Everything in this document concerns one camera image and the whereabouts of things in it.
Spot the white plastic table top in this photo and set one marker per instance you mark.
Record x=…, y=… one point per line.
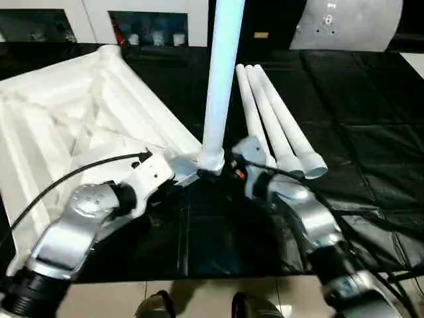
x=66, y=116

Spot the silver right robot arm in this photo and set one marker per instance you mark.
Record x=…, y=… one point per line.
x=308, y=212

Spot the white plastic table leg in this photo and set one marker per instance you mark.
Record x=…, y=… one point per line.
x=268, y=116
x=222, y=83
x=250, y=106
x=291, y=126

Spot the white plastic bottle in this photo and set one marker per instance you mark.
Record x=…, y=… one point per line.
x=133, y=39
x=178, y=39

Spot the red bottle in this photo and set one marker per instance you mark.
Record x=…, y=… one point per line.
x=121, y=36

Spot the dark left robot foot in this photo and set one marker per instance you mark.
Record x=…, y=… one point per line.
x=155, y=306

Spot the dark robot foot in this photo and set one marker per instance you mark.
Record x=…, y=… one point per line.
x=155, y=306
x=255, y=308

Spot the small gold label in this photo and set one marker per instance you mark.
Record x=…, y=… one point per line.
x=261, y=34

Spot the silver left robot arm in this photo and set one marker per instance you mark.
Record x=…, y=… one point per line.
x=66, y=238

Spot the white curved plastic panel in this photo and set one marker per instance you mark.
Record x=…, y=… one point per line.
x=344, y=26

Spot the white flat board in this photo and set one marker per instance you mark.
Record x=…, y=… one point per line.
x=415, y=64

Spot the dark right robot foot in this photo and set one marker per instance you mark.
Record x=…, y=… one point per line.
x=255, y=308

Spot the white glass-door cabinet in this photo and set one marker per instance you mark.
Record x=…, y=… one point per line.
x=92, y=20

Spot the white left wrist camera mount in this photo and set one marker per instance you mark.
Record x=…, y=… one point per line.
x=155, y=175

